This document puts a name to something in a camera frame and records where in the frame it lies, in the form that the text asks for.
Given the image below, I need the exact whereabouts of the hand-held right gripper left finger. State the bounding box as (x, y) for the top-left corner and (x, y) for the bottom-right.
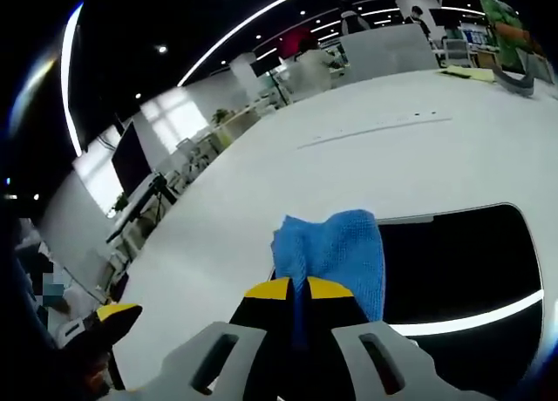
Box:
(98, 276), (302, 401)

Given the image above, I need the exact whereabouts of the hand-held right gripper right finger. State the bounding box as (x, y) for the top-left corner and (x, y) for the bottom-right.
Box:
(304, 275), (498, 401)

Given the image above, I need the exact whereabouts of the black mirror with white rim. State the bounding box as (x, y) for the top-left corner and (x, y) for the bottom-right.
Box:
(269, 202), (547, 398)

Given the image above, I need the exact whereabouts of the blue cleaning cloth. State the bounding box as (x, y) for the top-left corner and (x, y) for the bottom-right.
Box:
(269, 207), (387, 350)

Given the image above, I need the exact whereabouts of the desk with black legs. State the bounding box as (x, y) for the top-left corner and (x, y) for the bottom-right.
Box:
(105, 173), (180, 245)

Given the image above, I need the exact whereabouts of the grey divider panel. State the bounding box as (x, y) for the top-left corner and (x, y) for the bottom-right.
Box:
(38, 167), (114, 271)

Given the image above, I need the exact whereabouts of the large computer monitor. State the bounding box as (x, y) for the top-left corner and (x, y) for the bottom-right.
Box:
(111, 120), (153, 197)

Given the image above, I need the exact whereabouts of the white low cabinet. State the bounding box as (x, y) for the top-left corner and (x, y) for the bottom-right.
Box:
(215, 106), (280, 149)

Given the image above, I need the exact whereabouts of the small black monitor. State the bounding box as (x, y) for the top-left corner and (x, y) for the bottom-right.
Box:
(429, 7), (463, 27)
(248, 55), (283, 78)

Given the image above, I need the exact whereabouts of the yellow sheet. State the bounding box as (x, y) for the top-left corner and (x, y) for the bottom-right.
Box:
(438, 65), (498, 85)

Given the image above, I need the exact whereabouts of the grey curved object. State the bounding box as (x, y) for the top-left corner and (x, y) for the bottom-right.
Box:
(492, 65), (536, 98)

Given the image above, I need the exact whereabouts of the grey desk partition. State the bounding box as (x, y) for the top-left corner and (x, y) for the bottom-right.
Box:
(338, 24), (439, 86)

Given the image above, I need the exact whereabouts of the white office chair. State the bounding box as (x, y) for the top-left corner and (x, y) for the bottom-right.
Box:
(444, 37), (474, 69)

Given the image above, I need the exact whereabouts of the white partition panel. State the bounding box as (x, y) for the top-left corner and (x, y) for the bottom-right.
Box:
(525, 51), (557, 86)

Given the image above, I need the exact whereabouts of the long curved ceiling light strip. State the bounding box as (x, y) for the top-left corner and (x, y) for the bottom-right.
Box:
(176, 0), (332, 88)

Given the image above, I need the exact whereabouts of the white table cable flap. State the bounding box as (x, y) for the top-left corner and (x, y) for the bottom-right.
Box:
(297, 110), (453, 151)

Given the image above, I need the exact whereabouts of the red wall screen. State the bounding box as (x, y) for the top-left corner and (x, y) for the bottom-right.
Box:
(278, 28), (313, 60)

